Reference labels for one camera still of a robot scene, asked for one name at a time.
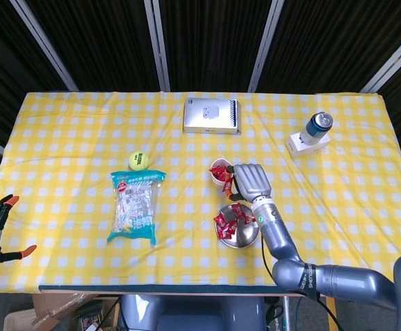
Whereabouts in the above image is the small white box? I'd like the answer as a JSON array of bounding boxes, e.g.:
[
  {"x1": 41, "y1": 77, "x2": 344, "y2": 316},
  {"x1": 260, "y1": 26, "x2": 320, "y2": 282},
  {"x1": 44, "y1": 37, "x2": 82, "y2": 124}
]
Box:
[{"x1": 286, "y1": 130, "x2": 331, "y2": 159}]

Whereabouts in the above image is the yellow checkered tablecloth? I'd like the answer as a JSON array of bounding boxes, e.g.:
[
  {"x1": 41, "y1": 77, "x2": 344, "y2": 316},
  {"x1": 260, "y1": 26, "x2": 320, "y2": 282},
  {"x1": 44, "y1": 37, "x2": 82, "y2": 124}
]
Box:
[{"x1": 0, "y1": 90, "x2": 401, "y2": 294}]

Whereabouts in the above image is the silver earbuds box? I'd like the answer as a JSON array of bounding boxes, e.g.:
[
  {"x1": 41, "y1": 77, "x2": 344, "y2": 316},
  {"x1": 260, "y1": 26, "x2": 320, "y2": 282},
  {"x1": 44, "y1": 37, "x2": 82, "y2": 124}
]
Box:
[{"x1": 182, "y1": 97, "x2": 243, "y2": 135}]

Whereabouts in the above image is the white paper cup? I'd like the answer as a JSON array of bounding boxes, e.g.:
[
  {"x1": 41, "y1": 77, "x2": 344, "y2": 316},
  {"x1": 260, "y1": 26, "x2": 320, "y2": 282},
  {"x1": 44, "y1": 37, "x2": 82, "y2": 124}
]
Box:
[{"x1": 209, "y1": 157, "x2": 236, "y2": 187}]

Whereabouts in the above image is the brown cardboard box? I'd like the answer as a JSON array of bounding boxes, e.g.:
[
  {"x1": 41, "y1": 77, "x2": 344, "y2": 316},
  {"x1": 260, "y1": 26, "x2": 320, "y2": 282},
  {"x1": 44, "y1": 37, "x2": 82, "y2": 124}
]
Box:
[{"x1": 30, "y1": 292, "x2": 121, "y2": 331}]

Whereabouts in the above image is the round steel plate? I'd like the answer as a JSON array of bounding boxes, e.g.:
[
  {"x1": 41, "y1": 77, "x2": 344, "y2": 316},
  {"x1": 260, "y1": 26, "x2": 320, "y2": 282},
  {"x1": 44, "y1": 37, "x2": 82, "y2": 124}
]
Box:
[{"x1": 214, "y1": 203, "x2": 260, "y2": 248}]

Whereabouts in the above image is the yellow tennis ball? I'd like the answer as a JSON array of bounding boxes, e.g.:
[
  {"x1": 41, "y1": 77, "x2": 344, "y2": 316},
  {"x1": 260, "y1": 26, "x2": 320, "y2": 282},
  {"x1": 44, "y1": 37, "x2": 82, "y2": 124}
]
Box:
[{"x1": 127, "y1": 150, "x2": 150, "y2": 172}]

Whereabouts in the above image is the white plastic bin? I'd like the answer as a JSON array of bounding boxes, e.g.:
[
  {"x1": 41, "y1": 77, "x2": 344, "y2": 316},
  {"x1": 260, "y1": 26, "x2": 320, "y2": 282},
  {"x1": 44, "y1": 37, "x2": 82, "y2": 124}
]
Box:
[{"x1": 3, "y1": 308, "x2": 38, "y2": 331}]

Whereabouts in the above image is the metal table leg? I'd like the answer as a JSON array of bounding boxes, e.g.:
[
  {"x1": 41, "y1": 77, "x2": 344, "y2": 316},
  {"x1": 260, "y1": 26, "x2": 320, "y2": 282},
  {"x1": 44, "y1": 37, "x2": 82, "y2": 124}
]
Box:
[{"x1": 282, "y1": 297, "x2": 294, "y2": 331}]

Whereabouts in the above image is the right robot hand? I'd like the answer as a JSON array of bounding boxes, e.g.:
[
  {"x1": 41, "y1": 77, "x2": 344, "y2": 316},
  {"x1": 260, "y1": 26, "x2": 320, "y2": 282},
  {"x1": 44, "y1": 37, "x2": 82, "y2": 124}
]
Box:
[{"x1": 225, "y1": 163, "x2": 274, "y2": 203}]

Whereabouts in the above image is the blue beverage can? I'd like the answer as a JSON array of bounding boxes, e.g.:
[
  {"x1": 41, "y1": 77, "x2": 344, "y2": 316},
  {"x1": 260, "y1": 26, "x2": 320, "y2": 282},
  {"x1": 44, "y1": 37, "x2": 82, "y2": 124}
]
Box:
[{"x1": 300, "y1": 111, "x2": 334, "y2": 146}]

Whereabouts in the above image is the teal snack bag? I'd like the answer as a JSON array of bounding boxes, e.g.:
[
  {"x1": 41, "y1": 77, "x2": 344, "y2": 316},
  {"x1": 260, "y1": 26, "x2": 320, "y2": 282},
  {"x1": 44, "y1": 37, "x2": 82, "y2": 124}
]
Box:
[{"x1": 105, "y1": 169, "x2": 167, "y2": 248}]

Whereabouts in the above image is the black pleated curtain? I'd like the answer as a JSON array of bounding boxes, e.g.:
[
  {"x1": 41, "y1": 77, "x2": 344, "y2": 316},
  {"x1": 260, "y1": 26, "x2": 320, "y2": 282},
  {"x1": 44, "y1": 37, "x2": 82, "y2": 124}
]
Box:
[{"x1": 0, "y1": 0, "x2": 401, "y2": 194}]

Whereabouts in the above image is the grey robot torso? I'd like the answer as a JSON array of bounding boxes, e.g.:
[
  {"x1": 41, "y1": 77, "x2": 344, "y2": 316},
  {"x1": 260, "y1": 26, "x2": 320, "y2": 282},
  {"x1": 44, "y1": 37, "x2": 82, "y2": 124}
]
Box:
[{"x1": 119, "y1": 294, "x2": 267, "y2": 331}]

